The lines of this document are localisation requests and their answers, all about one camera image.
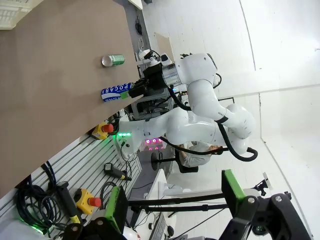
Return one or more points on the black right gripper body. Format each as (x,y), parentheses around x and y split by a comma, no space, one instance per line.
(155,77)

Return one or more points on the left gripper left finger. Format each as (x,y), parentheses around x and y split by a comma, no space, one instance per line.
(116,212)

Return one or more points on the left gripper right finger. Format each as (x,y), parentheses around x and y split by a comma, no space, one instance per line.
(262,217)

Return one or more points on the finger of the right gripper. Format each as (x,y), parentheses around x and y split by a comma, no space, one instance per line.
(137,92)
(142,82)

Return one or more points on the blue Pocari drink can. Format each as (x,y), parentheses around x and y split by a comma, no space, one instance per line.
(112,92)

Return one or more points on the green drink can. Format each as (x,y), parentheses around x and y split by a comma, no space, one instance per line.
(115,60)

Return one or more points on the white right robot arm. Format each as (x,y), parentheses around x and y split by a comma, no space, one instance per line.
(200,95)

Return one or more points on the brown cardboard panel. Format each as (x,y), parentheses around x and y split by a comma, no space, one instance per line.
(163,47)

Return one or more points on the yellow emergency stop box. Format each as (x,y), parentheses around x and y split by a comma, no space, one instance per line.
(85,201)
(100,131)

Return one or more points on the black handheld scanner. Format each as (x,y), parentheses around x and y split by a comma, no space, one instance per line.
(116,171)

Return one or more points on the white office desk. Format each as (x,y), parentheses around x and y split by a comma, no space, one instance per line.
(160,182)

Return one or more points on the computer with pink lights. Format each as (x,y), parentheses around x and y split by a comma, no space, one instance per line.
(153,145)

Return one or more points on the black office chair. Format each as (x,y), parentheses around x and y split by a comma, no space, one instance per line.
(190,170)

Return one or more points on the seated person in grey shirt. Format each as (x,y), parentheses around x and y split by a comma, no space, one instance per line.
(197,156)

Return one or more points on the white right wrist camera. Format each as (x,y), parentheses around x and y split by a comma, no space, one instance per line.
(150,58)

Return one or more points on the black handheld enabling switch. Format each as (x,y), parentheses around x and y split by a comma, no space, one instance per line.
(67,200)

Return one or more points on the aluminium profile base frame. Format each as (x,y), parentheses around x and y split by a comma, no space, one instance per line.
(82,160)

